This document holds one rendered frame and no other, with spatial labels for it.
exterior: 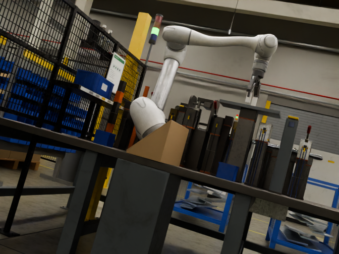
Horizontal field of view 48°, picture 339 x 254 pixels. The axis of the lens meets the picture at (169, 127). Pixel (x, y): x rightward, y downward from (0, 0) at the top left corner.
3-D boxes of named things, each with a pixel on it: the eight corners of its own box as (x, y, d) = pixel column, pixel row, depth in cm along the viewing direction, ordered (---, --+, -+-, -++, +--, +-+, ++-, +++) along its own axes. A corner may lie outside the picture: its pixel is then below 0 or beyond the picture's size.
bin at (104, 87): (110, 101, 284) (114, 84, 285) (92, 91, 255) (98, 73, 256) (91, 96, 289) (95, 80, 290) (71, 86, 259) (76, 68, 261)
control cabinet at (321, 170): (238, 206, 1015) (260, 119, 1036) (239, 205, 1067) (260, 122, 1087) (331, 234, 952) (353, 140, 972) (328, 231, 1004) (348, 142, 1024)
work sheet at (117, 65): (116, 94, 326) (125, 60, 329) (103, 87, 305) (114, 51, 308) (114, 93, 327) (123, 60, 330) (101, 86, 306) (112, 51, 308)
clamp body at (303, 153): (298, 199, 234) (312, 143, 237) (298, 200, 223) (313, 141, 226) (286, 196, 237) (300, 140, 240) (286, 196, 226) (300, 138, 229)
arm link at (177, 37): (192, 23, 238) (191, 37, 251) (164, 17, 240) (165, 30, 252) (187, 40, 233) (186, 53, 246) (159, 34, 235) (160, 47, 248)
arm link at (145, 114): (140, 131, 204) (123, 99, 211) (143, 143, 221) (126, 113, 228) (167, 119, 207) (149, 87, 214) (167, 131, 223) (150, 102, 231)
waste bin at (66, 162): (87, 184, 600) (99, 139, 606) (71, 183, 552) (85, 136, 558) (59, 175, 614) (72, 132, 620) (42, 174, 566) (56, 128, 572)
